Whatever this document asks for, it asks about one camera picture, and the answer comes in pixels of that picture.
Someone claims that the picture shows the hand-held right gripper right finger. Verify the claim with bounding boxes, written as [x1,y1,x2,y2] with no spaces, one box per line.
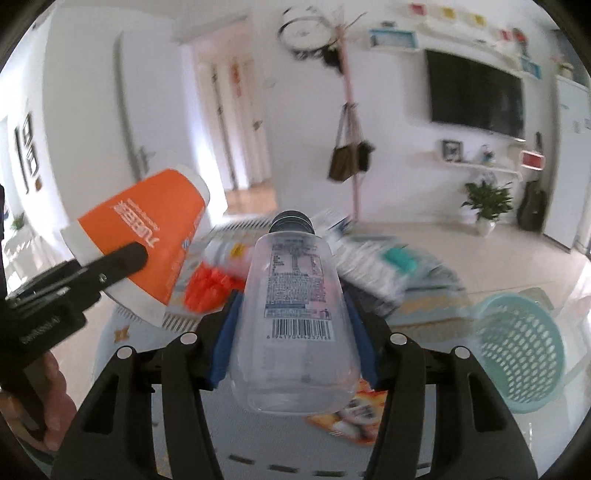
[344,295,541,480]

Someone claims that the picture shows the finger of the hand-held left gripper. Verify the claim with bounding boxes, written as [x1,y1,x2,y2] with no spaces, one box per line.
[7,243,149,315]

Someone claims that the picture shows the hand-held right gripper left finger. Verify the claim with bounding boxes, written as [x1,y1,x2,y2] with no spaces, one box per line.
[51,290,245,480]

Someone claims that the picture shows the orange paper cup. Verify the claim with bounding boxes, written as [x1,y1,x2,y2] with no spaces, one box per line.
[60,150,211,328]

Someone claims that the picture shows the clear plastic bottle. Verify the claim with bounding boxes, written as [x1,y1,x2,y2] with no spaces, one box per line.
[228,210,362,414]

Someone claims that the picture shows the teal plastic basket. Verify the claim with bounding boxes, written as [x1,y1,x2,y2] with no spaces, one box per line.
[471,292,566,414]

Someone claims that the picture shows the person's left hand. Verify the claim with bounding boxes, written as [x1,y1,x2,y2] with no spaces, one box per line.
[0,354,78,455]

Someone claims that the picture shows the red crinkled packet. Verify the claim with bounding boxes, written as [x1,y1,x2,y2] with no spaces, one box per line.
[184,265,245,317]

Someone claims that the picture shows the crumpled white plastic bag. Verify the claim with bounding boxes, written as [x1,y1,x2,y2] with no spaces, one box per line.
[337,235,409,301]

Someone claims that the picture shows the orange snack wrapper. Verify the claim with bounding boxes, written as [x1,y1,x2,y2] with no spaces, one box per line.
[307,388,389,446]

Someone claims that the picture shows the white packet yellow label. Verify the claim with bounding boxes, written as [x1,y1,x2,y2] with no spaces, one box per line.
[203,240,254,278]

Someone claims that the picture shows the patterned blue blanket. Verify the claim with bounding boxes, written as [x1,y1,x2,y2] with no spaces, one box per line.
[92,215,472,480]

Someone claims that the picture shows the white and blue box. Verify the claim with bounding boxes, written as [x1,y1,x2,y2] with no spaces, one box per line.
[314,210,352,245]

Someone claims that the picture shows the pink coat rack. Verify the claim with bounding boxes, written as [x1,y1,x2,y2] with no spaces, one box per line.
[318,11,376,222]

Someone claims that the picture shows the white door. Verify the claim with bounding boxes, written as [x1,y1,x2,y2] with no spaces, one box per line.
[113,18,190,185]

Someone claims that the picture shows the brown tote bag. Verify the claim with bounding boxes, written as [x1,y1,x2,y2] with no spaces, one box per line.
[328,106,363,183]

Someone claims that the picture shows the potted green plant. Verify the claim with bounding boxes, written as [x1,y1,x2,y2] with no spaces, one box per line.
[462,179,514,237]

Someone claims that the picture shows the short curved white shelf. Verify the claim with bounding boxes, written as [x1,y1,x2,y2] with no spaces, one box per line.
[425,152,525,180]

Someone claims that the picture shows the black acoustic guitar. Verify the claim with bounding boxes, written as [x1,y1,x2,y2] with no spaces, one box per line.
[516,133,548,232]

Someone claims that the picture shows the white standing air conditioner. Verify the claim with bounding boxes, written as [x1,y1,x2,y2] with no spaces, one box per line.
[542,76,591,254]

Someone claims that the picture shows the black cap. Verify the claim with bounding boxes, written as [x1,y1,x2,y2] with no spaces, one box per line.
[321,46,345,75]

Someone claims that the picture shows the white box shelf blue inside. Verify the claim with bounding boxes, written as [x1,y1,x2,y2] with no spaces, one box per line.
[369,28,419,51]

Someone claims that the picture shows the long curved white shelf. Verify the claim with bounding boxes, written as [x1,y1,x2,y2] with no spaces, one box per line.
[418,21,527,72]

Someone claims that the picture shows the flower vase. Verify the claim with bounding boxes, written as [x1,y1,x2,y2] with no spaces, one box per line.
[551,53,575,80]

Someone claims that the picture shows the black wall photo frames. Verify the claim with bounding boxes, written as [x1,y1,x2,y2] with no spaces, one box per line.
[14,113,40,195]

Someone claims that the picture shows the black wall television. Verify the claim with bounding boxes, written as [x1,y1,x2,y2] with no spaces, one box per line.
[425,48,527,141]

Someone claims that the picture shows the panda wall clock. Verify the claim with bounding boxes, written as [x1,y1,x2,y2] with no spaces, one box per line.
[277,7,335,61]

